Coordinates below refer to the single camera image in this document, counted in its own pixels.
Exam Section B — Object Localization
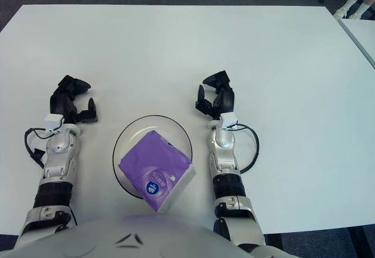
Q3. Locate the purple tissue paper pack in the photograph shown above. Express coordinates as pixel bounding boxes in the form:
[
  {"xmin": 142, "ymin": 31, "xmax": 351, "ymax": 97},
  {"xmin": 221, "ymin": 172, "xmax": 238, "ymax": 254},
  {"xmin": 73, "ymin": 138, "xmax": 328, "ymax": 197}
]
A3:
[{"xmin": 118, "ymin": 130, "xmax": 196, "ymax": 213}]

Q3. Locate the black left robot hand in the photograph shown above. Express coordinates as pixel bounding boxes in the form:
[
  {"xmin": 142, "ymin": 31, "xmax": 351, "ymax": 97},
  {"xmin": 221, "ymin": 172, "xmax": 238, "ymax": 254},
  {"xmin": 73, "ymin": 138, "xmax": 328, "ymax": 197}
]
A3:
[{"xmin": 43, "ymin": 74, "xmax": 99, "ymax": 133}]

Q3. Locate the black table leg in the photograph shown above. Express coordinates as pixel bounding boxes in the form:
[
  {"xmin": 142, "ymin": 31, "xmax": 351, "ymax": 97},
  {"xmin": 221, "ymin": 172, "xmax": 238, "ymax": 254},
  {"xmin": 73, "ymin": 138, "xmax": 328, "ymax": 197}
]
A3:
[
  {"xmin": 265, "ymin": 233, "xmax": 284, "ymax": 254},
  {"xmin": 348, "ymin": 224, "xmax": 375, "ymax": 258}
]

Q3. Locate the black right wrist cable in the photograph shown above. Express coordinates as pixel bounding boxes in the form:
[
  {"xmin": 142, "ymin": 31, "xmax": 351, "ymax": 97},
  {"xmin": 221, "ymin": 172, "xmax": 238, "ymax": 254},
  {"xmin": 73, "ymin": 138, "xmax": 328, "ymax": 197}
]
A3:
[{"xmin": 228, "ymin": 124, "xmax": 261, "ymax": 174}]

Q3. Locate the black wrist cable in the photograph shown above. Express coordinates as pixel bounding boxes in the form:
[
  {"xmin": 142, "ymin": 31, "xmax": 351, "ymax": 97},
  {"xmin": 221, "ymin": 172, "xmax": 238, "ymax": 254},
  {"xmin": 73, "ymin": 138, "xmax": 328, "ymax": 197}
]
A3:
[
  {"xmin": 228, "ymin": 124, "xmax": 261, "ymax": 174},
  {"xmin": 23, "ymin": 127, "xmax": 64, "ymax": 169}
]

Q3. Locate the white neighbouring table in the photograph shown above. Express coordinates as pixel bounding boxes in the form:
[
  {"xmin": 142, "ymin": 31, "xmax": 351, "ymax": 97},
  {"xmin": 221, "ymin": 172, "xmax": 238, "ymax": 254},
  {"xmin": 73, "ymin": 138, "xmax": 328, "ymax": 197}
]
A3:
[{"xmin": 337, "ymin": 18, "xmax": 375, "ymax": 70}]

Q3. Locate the white plate with black rim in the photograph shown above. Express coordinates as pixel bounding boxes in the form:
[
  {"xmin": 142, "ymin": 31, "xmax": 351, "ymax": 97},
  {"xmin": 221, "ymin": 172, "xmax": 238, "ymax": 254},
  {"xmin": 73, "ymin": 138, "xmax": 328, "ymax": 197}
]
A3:
[{"xmin": 112, "ymin": 114, "xmax": 193, "ymax": 201}]

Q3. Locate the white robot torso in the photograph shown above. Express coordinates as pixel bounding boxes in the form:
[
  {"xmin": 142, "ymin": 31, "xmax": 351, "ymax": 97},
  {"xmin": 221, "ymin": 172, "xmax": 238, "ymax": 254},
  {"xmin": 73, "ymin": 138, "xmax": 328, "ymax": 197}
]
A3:
[{"xmin": 0, "ymin": 213, "xmax": 299, "ymax": 258}]

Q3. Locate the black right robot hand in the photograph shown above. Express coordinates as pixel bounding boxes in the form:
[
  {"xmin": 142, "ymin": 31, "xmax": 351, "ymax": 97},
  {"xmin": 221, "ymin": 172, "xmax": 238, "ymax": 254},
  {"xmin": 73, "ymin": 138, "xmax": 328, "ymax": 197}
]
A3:
[{"xmin": 195, "ymin": 70, "xmax": 238, "ymax": 130}]

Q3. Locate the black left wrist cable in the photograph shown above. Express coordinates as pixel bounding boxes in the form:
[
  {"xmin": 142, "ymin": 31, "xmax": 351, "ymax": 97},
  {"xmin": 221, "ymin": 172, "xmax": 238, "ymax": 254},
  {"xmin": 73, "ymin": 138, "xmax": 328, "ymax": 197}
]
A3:
[{"xmin": 23, "ymin": 127, "xmax": 64, "ymax": 169}]

